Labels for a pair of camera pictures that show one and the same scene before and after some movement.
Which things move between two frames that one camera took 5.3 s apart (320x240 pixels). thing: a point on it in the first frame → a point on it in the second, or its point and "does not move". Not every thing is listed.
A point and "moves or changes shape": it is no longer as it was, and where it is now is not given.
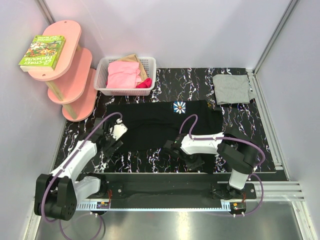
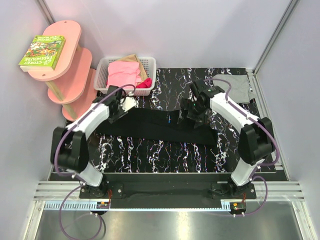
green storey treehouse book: x=42 y=54 does not move
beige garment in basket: x=134 y=58 does not move
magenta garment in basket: x=147 y=83 does not move
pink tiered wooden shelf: x=72 y=81 does not move
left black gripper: x=108 y=150 → x=113 y=118
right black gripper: x=196 y=165 → x=186 y=103
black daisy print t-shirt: x=151 y=126 moves or changes shape
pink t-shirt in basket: x=123 y=74 does not move
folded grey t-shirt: x=232 y=89 does not move
